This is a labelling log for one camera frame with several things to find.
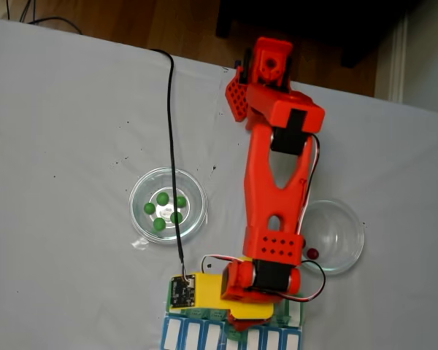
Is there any black camera cable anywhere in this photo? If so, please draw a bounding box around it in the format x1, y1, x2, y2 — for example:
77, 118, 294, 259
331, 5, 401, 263
149, 48, 187, 284

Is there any white wall trim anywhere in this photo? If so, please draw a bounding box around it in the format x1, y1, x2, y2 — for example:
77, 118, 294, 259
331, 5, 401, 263
388, 14, 410, 104

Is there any green blue weekly pill organizer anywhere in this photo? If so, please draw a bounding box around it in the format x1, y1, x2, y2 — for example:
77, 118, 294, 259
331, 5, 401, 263
160, 279, 307, 350

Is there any clear glass bowl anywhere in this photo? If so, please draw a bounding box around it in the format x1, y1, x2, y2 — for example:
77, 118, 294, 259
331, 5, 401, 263
298, 198, 365, 276
128, 166, 209, 245

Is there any pale grey tablecloth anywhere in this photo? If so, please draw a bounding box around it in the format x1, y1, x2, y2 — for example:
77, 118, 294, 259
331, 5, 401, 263
0, 17, 438, 350

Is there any dark wooden furniture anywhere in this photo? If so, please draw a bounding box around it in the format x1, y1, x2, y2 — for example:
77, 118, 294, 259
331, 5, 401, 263
215, 0, 424, 70

